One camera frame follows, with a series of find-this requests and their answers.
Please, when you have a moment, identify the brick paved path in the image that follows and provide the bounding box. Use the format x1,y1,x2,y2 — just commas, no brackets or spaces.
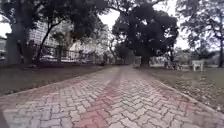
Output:
0,64,224,128

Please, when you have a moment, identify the large dark broad tree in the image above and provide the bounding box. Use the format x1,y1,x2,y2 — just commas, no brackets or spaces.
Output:
111,3,180,68

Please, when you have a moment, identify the dark metal fence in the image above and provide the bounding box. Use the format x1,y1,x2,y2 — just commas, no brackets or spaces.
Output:
26,44,111,65

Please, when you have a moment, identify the pale multi-storey building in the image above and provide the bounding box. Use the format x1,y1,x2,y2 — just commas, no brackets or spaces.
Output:
28,19,111,58

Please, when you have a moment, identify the white bench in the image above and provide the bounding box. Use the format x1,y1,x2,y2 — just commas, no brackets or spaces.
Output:
191,59,205,72

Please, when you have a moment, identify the patchy grass ground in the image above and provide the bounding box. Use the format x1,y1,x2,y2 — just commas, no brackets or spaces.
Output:
134,65,224,114

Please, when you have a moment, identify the tall tree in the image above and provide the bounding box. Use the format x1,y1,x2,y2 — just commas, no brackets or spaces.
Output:
176,0,224,69

